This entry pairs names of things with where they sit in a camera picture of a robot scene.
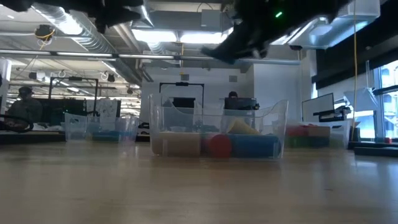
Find natural wood cylinder block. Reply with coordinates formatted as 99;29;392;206
152;132;202;157

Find clear plastic bin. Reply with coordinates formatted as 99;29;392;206
148;94;289;161
64;112;140;143
284;119;353;149

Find black office chair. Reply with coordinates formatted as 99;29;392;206
172;96;197;109

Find white screen monitor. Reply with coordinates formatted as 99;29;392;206
300;92;336;123

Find red cylinder block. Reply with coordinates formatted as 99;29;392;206
203;133;233;158

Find ceiling cable reel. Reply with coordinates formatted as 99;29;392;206
34;24;57;43

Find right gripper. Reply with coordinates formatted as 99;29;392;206
200;18;281;65

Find silver ventilation duct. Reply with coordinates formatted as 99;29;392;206
30;2;147;86

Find yellow cylinder block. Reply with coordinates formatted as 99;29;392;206
225;117;262;136

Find blue cylinder block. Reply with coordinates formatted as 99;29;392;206
229;134;282;158

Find bright ceiling light panel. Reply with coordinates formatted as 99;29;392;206
132;29;233;44

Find black monitor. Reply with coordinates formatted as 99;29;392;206
223;96;259;111

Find black aluminium table frame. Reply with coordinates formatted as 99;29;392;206
0;130;398;158

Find white hanging sheet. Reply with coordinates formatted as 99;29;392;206
343;60;381;113

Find natural wood arch block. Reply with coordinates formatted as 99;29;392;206
307;125;331;138

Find grey ceiling box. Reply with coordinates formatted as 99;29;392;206
201;9;222;29

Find green arch block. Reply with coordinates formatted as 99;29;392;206
285;136;312;148

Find hanging yellow cable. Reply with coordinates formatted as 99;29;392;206
353;0;358;139

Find red arch block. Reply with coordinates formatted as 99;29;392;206
285;124;308;137

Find ceiling light strip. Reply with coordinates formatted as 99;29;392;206
0;49;302;65

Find white board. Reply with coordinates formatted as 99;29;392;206
95;98;119;119

